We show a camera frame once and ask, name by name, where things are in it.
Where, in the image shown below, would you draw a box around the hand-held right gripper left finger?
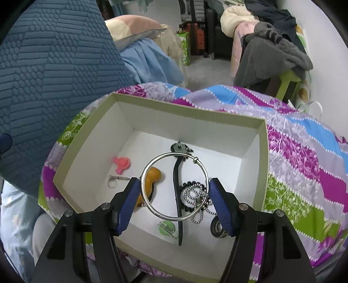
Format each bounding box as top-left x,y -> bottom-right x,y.
31,177 -> 142,283

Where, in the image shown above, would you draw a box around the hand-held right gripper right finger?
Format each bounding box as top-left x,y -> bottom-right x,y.
209,177 -> 317,283

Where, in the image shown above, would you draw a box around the black spiral hair tie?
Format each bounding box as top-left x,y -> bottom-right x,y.
211,218 -> 230,238

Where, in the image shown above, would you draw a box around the small silver keyring tool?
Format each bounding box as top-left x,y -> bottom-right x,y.
108,175 -> 131,189

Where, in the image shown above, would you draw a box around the silver bead chain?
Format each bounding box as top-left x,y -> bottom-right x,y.
182,182 -> 218,224

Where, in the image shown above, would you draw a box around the wooden gourd pendant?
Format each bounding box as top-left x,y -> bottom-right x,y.
134,167 -> 164,211

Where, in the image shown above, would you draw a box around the black bead bracelet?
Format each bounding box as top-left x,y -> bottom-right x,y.
178,181 -> 207,213

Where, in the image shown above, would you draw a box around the pink charm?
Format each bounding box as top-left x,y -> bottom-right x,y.
112,156 -> 132,175

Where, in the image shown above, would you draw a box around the green round charm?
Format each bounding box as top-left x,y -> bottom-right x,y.
158,221 -> 177,240

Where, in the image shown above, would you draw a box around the black strap with clip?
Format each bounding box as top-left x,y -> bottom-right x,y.
170,141 -> 195,247

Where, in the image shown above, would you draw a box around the silver ring bangle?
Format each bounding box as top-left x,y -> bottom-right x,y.
141,152 -> 211,221

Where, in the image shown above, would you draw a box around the white cardboard box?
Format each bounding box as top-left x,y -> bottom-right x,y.
53,93 -> 269,282

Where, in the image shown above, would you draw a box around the striped floral blanket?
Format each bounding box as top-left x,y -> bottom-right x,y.
38,82 -> 348,283

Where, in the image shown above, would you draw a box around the light floral bedsheet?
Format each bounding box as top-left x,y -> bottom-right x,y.
0,180 -> 55,283

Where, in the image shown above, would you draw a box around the green plastic stool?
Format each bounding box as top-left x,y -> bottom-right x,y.
274,70 -> 301,103

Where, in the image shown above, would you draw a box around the floral printed board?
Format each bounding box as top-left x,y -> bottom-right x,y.
295,26 -> 312,110

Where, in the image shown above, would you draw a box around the blue quilted sofa cushion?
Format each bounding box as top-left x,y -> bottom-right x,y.
0,0 -> 136,198

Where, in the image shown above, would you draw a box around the light blue cloth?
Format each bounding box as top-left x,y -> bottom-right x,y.
120,37 -> 186,85

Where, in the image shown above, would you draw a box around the grey fleece clothes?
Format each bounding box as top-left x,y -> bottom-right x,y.
234,22 -> 314,88

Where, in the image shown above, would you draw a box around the pink quilt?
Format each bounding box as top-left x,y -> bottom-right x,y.
230,22 -> 259,78

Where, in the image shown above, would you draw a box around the green shopping bag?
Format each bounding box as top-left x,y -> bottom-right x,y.
177,31 -> 191,66

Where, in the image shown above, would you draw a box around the orange suitcase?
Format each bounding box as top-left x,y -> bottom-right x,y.
186,23 -> 204,56

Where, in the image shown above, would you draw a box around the pink and cream pillow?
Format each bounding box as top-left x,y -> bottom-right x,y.
105,15 -> 168,51

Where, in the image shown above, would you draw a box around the cream cloth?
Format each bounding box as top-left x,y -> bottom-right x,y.
220,5 -> 258,36

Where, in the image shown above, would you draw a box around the grey suitcase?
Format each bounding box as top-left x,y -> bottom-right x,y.
179,0 -> 206,24

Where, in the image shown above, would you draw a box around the dark blue clothes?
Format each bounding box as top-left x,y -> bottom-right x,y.
245,0 -> 297,34

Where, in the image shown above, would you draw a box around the white strap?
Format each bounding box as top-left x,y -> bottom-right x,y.
298,101 -> 323,119

